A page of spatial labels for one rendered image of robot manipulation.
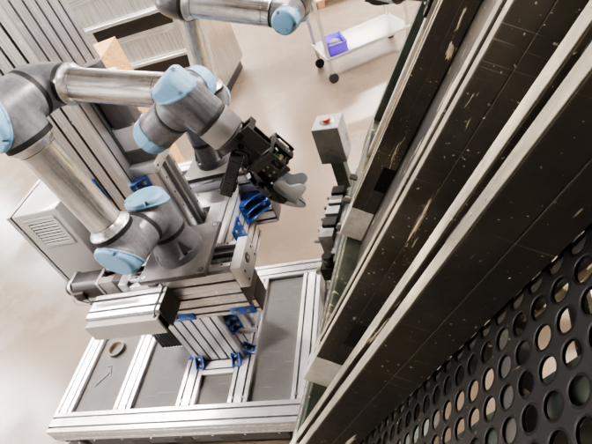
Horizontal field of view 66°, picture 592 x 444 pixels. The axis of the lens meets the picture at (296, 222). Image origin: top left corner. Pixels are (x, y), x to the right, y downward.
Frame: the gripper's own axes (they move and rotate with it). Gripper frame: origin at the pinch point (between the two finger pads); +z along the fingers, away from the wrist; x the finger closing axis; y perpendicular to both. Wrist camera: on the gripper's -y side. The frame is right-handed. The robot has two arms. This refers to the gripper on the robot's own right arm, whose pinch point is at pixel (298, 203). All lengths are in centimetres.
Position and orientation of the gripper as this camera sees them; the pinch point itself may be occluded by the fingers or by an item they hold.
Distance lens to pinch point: 94.6
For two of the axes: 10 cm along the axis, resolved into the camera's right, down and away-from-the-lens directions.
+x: 1.0, -6.8, 7.3
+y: 7.0, -4.7, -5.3
